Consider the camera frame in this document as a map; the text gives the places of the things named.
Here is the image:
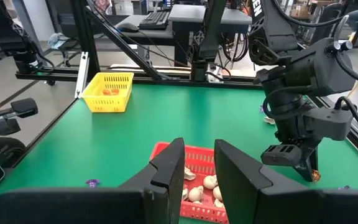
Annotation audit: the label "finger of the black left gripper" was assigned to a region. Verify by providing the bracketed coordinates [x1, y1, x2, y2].
[293, 146, 320, 183]

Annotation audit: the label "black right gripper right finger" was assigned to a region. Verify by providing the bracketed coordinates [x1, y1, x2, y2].
[214, 139, 319, 224]

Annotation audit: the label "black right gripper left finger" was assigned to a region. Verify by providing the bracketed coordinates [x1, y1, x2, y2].
[118, 138, 186, 224]

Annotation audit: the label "small pieces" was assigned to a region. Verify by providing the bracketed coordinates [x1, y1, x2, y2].
[203, 174, 219, 190]

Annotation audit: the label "red plastic basket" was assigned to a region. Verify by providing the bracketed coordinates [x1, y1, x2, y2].
[149, 141, 229, 224]

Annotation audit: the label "green table mat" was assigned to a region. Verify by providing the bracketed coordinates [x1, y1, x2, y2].
[0, 83, 358, 224]

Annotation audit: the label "yellow plastic basket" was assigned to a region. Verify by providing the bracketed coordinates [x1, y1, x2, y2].
[81, 72, 135, 113]

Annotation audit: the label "silver aluminium bar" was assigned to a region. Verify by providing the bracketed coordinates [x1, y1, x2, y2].
[74, 51, 90, 99]

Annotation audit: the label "dark grey desk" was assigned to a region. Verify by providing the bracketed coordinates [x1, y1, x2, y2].
[113, 14, 177, 62]

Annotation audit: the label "black office chair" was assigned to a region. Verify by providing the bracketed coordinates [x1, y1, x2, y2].
[0, 98, 39, 169]

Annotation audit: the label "black computer mouse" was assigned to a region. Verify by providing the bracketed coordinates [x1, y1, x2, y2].
[116, 22, 140, 33]

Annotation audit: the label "black keyboard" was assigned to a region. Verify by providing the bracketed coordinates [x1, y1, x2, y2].
[138, 11, 171, 31]

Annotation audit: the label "light blue cloth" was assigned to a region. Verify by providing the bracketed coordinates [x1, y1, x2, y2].
[47, 32, 70, 50]

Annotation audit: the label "black metal table frame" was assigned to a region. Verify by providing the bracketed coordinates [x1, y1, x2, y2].
[11, 0, 358, 170]

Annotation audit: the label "black cable bundle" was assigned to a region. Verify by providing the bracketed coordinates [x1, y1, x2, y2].
[221, 32, 250, 62]

